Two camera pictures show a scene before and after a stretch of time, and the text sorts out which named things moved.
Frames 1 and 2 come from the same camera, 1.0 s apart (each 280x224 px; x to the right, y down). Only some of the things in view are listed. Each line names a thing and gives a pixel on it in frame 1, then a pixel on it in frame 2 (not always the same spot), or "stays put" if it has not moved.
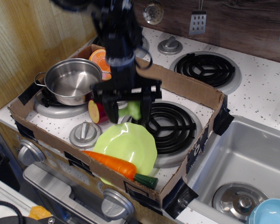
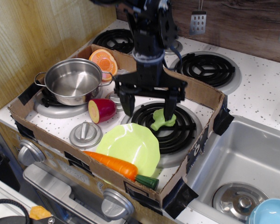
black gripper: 125,86 -> 149,80
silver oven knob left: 29,154 stays put
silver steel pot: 70,81 stays put
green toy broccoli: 133,108 -> 159,117
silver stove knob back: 170,46 stays put
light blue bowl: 273,211 stays put
